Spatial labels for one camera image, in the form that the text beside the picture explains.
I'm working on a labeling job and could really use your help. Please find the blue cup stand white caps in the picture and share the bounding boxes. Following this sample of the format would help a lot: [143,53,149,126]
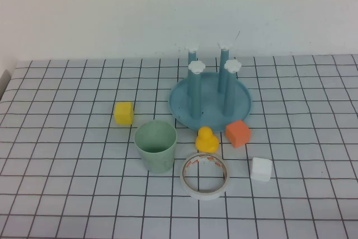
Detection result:
[168,40,254,132]

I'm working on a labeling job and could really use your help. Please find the yellow rubber duck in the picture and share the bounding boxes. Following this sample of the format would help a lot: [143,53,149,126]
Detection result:
[195,126,220,154]

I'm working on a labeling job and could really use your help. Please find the white foam cube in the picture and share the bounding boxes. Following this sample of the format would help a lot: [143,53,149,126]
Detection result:
[250,157,273,181]

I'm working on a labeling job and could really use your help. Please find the orange foam cube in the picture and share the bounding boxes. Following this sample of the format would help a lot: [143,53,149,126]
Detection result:
[225,119,251,149]

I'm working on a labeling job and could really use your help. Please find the white grid pattern tablecloth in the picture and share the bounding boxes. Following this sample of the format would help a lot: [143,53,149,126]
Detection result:
[0,54,358,239]

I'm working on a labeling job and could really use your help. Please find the yellow foam cube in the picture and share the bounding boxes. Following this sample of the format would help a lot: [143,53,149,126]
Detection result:
[114,101,135,126]

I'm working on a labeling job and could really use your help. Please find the light green plastic cup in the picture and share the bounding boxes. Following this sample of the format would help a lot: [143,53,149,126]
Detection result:
[134,120,178,175]

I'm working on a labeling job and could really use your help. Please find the white double-sided tape roll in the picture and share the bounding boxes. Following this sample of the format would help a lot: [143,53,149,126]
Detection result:
[180,152,232,201]

